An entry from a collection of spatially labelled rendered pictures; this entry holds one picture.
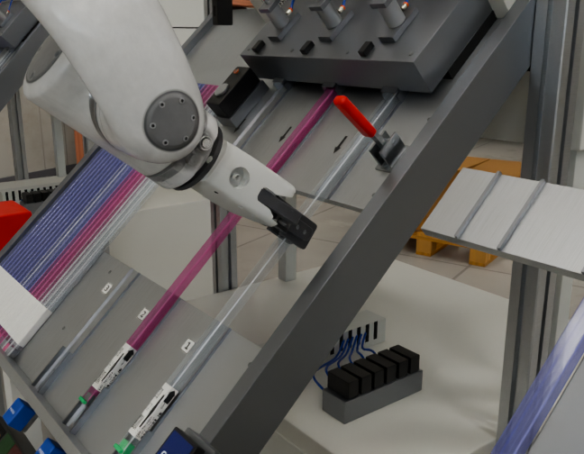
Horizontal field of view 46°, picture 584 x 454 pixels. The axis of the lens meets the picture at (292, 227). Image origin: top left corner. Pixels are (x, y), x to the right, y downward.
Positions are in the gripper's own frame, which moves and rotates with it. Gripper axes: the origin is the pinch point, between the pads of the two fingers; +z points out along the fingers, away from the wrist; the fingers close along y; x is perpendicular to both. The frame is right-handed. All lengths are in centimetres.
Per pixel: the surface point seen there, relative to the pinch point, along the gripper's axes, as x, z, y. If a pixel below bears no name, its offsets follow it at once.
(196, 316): 13.7, -1.5, 5.1
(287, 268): -2, 51, 56
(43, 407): 31.4, -6.8, 15.0
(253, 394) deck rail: 17.0, -2.4, -10.1
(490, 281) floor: -59, 232, 130
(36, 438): 61, 40, 94
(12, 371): 31.7, -6.9, 26.6
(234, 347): 14.3, -1.6, -3.3
